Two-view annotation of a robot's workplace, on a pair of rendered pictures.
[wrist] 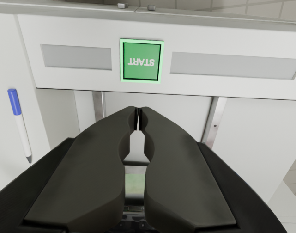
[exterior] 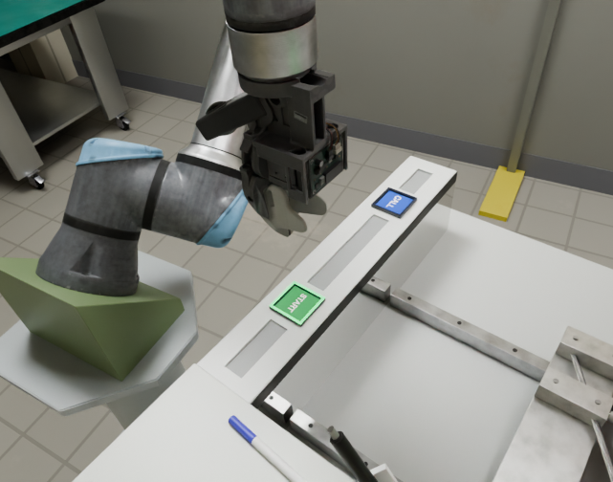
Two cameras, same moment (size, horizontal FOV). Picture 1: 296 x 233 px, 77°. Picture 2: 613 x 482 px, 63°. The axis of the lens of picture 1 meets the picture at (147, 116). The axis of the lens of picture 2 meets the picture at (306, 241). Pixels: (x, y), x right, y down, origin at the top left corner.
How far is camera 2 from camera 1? 56 cm
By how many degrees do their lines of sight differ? 69
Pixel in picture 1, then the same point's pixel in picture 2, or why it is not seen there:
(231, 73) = (355, 254)
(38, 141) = (302, 461)
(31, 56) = (226, 381)
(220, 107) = (429, 309)
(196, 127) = (464, 357)
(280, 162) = (592, 276)
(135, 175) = (507, 465)
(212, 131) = (469, 329)
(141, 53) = (290, 299)
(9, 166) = not seen: outside the picture
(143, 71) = (306, 304)
